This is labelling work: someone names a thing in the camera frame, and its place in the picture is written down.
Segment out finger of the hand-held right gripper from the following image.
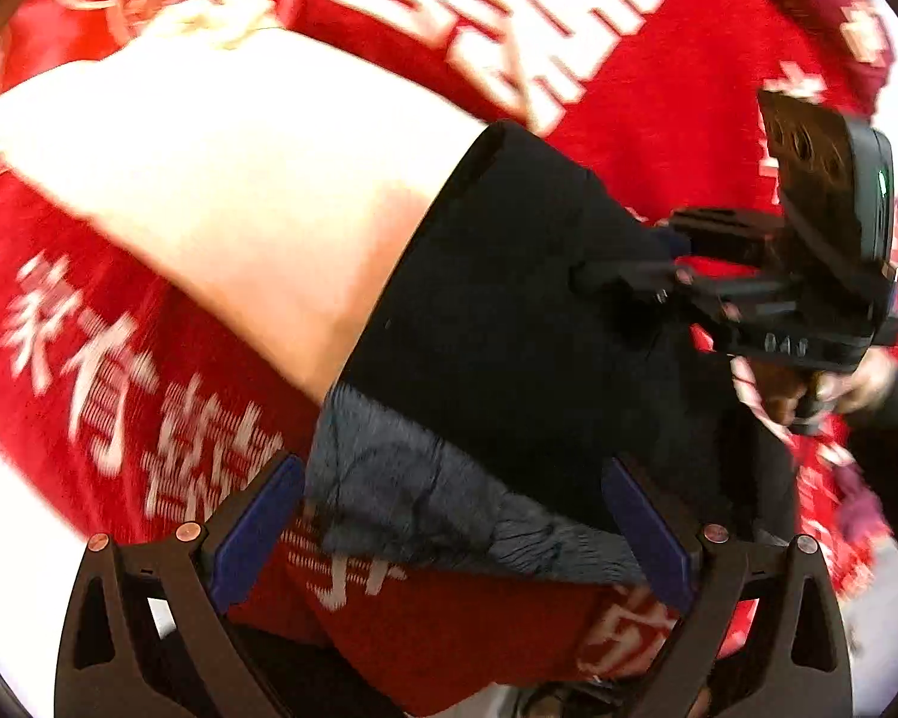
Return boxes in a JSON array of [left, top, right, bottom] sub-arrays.
[[657, 205, 790, 266], [569, 258, 787, 319]]

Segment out purple cloth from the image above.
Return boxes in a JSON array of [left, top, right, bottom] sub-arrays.
[[834, 464, 888, 550]]

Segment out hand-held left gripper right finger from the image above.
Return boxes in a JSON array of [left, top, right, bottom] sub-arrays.
[[600, 452, 858, 718]]

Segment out black pants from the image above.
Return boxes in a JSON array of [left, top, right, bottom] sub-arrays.
[[340, 120, 802, 540]]

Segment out person's right hand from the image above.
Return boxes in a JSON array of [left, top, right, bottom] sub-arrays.
[[733, 351, 898, 439]]

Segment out blue leaf-print cloth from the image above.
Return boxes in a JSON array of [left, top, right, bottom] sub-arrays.
[[303, 381, 660, 588]]

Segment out cream cloth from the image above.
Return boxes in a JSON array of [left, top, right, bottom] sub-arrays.
[[0, 4, 487, 405]]

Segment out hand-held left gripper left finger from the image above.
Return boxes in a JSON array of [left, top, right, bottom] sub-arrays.
[[54, 451, 307, 718]]

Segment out red printed blanket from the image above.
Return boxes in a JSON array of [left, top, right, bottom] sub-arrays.
[[0, 0, 898, 715]]

